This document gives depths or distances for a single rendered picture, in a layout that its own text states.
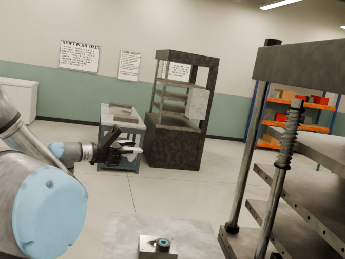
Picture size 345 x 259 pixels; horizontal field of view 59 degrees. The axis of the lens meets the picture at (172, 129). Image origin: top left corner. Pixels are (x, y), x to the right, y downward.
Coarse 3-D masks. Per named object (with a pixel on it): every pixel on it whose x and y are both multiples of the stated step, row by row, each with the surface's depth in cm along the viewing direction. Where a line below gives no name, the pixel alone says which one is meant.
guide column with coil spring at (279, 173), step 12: (288, 132) 152; (288, 144) 152; (288, 156) 153; (276, 168) 157; (276, 180) 157; (276, 192) 157; (276, 204) 159; (264, 216) 163; (264, 228) 162; (264, 240) 163; (264, 252) 164
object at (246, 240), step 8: (224, 232) 205; (240, 232) 208; (248, 232) 210; (256, 232) 212; (224, 240) 202; (232, 240) 196; (240, 240) 198; (248, 240) 200; (256, 240) 201; (232, 248) 188; (240, 248) 189; (248, 248) 190; (272, 248) 195; (232, 256) 185; (240, 256) 180; (248, 256) 182
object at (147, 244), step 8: (144, 240) 165; (152, 240) 167; (144, 248) 158; (152, 248) 160; (176, 248) 163; (144, 256) 156; (152, 256) 157; (160, 256) 157; (168, 256) 158; (176, 256) 158
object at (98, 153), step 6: (114, 144) 122; (96, 150) 115; (108, 150) 119; (96, 156) 116; (102, 156) 120; (108, 156) 119; (114, 156) 121; (120, 156) 123; (90, 162) 118; (96, 162) 121; (102, 162) 122; (108, 162) 120; (114, 162) 123
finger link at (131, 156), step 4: (124, 148) 122; (128, 148) 123; (132, 148) 124; (136, 148) 125; (136, 152) 124; (140, 152) 125; (124, 156) 123; (128, 156) 124; (132, 156) 125; (128, 160) 125; (132, 160) 125
